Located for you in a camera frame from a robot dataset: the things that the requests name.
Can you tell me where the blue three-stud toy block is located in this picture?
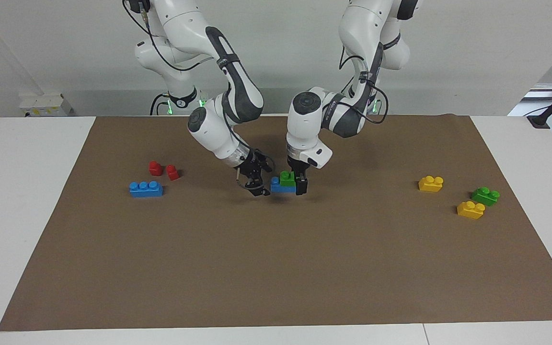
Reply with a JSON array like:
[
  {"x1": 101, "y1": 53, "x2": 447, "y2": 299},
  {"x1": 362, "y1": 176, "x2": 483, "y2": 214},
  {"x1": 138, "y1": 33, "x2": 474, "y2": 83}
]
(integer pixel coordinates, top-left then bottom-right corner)
[
  {"x1": 270, "y1": 177, "x2": 297, "y2": 194},
  {"x1": 129, "y1": 181, "x2": 164, "y2": 198}
]

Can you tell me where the yellow two-stud toy block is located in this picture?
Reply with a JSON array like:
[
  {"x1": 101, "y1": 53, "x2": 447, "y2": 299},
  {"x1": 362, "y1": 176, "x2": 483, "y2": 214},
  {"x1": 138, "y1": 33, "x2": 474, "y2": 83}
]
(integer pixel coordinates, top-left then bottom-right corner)
[
  {"x1": 418, "y1": 176, "x2": 444, "y2": 193},
  {"x1": 457, "y1": 201, "x2": 486, "y2": 220}
]

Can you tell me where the brown table mat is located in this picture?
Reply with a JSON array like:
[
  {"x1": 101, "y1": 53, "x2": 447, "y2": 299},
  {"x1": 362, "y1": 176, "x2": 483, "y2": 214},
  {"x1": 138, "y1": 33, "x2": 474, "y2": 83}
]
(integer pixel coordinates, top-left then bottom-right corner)
[{"x1": 0, "y1": 114, "x2": 552, "y2": 332}]

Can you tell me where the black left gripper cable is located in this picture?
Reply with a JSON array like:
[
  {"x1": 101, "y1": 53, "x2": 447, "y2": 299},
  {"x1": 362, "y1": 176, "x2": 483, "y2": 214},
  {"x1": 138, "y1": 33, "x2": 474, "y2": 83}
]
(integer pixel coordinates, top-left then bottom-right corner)
[{"x1": 338, "y1": 43, "x2": 390, "y2": 126}]

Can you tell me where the black arm base cable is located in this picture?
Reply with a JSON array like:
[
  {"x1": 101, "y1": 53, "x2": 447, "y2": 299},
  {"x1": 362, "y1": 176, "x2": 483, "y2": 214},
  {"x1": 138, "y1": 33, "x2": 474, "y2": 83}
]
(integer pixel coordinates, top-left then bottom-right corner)
[{"x1": 150, "y1": 93, "x2": 169, "y2": 116}]

